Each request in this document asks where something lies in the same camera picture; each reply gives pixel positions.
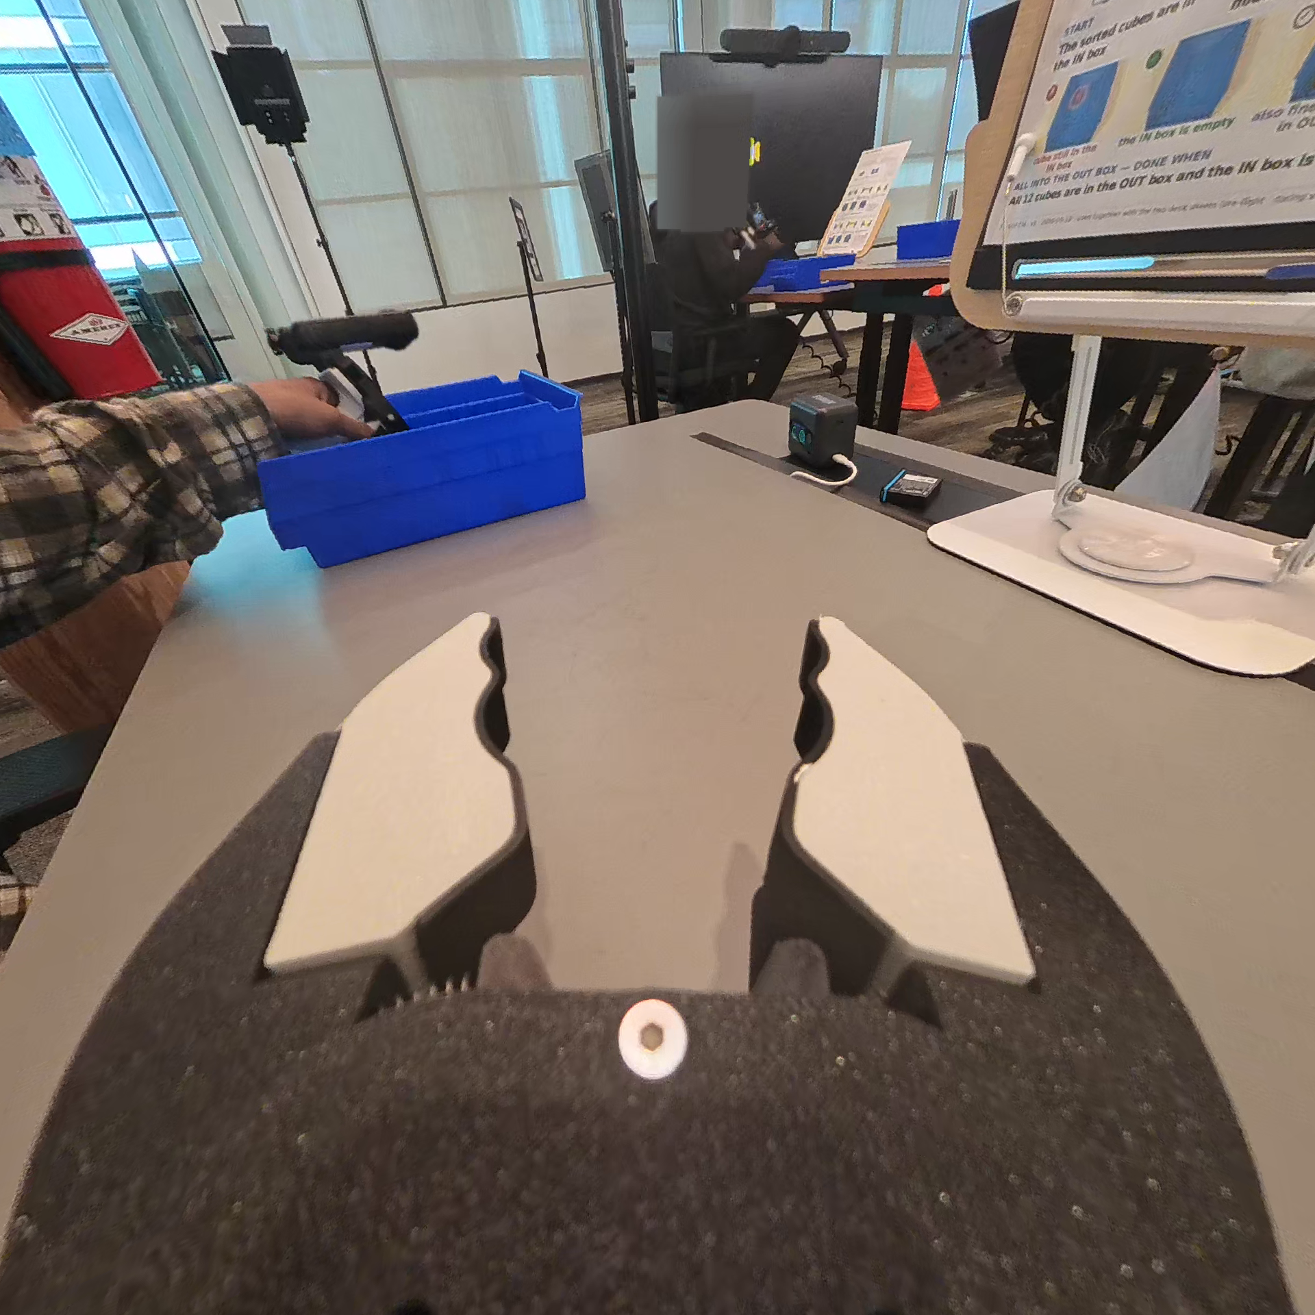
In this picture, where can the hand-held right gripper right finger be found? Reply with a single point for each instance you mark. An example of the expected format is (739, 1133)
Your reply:
(903, 831)

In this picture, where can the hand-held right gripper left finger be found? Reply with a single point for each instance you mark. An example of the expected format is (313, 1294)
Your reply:
(401, 822)

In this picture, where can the blue plastic container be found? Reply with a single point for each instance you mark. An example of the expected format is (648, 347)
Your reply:
(441, 482)

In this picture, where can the person's left forearm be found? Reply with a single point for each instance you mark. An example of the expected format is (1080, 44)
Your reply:
(112, 493)

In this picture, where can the person's left hand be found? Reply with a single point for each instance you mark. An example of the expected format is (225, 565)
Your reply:
(302, 405)

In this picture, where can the glass panel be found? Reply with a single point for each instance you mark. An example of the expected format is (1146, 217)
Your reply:
(164, 297)

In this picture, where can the black light stand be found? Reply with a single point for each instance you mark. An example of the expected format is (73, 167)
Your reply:
(529, 266)

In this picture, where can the black studio light on stand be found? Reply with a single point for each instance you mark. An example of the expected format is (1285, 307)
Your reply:
(264, 87)

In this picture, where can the red canister with labels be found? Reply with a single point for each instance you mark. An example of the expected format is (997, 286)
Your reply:
(72, 318)

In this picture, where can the black tall tripod stand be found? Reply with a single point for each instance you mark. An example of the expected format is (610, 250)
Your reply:
(621, 205)

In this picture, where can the white monitor base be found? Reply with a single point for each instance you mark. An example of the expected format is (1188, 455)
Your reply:
(1027, 554)

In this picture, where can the blue-edged black box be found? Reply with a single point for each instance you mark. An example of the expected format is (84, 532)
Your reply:
(912, 488)

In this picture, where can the wooden top desk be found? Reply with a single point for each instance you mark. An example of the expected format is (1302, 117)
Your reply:
(92, 646)

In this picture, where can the black power box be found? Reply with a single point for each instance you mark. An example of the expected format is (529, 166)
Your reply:
(822, 430)

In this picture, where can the orange traffic cone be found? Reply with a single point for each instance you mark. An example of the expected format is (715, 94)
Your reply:
(922, 380)

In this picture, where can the blue plastic bin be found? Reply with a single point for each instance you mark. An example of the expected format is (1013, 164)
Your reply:
(927, 238)
(806, 272)

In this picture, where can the large black display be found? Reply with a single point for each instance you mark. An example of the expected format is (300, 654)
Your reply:
(811, 133)

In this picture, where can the wood edged desk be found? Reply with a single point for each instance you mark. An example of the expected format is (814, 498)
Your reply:
(894, 272)

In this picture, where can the black camera bar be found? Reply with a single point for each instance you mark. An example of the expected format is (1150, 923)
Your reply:
(786, 39)

